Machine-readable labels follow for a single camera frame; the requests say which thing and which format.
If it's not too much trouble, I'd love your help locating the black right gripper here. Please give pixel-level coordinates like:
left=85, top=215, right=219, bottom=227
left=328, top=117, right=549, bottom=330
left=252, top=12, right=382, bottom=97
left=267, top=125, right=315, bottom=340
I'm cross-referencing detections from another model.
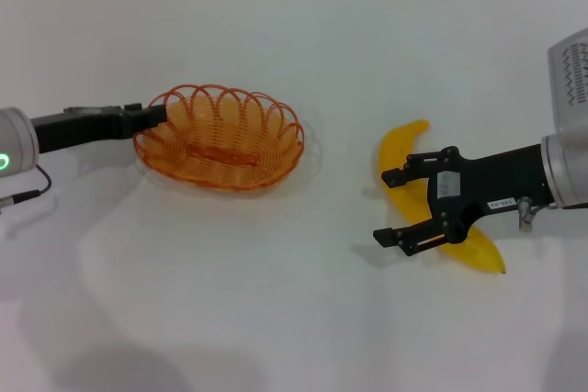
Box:
left=372, top=143, right=555, bottom=258

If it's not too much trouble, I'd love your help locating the silver right cable connector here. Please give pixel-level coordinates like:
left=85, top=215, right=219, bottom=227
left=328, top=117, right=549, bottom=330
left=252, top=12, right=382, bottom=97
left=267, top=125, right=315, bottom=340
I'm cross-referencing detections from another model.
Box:
left=517, top=196, right=537, bottom=233

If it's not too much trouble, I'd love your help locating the yellow banana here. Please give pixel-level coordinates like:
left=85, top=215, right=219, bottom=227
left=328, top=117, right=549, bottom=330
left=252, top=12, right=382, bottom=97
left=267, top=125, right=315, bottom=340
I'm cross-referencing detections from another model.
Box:
left=377, top=119, right=507, bottom=275

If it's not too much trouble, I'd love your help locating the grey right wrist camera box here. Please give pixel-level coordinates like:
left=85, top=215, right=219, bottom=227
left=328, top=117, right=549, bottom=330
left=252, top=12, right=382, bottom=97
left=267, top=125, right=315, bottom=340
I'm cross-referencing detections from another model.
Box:
left=546, top=27, right=588, bottom=137

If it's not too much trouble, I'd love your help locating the orange wire basket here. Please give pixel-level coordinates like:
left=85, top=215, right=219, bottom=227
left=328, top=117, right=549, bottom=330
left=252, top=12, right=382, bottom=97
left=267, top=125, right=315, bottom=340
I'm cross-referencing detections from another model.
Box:
left=132, top=84, right=306, bottom=192

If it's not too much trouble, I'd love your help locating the purple left gripper cable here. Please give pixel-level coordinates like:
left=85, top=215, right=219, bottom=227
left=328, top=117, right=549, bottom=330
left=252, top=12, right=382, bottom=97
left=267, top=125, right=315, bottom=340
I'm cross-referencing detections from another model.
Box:
left=35, top=163, right=54, bottom=195

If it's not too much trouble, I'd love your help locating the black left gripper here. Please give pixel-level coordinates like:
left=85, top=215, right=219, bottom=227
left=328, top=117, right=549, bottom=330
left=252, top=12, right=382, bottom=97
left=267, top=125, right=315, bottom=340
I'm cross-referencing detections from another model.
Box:
left=28, top=102, right=169, bottom=155

